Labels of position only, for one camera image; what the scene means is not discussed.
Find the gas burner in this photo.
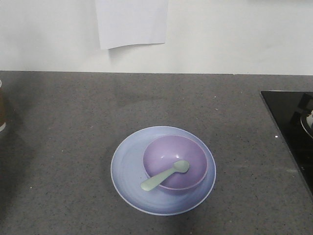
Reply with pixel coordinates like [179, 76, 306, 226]
[298, 93, 313, 139]

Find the brown paper cup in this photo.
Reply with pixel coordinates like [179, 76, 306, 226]
[0, 81, 6, 131]

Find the white paper sheet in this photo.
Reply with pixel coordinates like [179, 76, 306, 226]
[95, 0, 168, 49]

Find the mint green plastic spoon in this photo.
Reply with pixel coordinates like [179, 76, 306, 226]
[140, 160, 190, 191]

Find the black gas stove top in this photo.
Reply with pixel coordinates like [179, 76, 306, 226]
[261, 90, 313, 197]

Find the light blue plate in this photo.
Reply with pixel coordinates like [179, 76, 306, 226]
[111, 126, 216, 216]

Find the purple plastic bowl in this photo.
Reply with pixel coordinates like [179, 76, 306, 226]
[143, 135, 208, 191]

